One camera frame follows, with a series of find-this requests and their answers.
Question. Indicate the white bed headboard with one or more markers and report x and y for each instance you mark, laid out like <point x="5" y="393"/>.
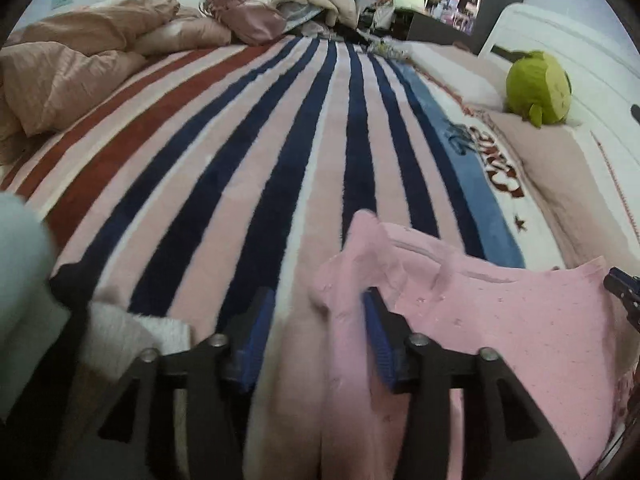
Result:
<point x="590" y="50"/>

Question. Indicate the pale mint garment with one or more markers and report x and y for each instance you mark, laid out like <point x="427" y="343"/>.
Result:
<point x="25" y="260"/>

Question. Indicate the beige pillow towel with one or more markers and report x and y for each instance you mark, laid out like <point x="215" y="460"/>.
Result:
<point x="565" y="180"/>

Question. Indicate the white fuzzy cloth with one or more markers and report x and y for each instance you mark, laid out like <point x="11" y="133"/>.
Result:
<point x="135" y="330"/>

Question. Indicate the white pillow with pink trim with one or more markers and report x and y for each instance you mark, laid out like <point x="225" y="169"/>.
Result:
<point x="615" y="160"/>

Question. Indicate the striped fleece blanket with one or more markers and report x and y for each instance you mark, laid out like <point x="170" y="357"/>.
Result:
<point x="225" y="160"/>

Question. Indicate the green plush toy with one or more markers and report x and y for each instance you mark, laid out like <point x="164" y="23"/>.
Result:
<point x="537" y="87"/>

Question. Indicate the pink satin bag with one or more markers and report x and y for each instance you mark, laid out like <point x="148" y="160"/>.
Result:
<point x="250" y="15"/>

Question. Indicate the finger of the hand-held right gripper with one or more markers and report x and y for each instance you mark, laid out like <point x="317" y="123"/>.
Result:
<point x="617" y="282"/>

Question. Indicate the beige duvet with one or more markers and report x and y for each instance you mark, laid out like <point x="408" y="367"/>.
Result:
<point x="75" y="60"/>

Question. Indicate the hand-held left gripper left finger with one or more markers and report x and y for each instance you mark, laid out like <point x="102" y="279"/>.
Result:
<point x="255" y="340"/>

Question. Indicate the pink dotted garment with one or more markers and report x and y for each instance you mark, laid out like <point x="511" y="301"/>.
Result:
<point x="525" y="335"/>

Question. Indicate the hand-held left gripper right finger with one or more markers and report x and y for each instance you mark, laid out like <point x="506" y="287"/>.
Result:
<point x="382" y="345"/>

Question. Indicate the dark desk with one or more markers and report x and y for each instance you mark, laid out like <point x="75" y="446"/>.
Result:
<point x="430" y="25"/>

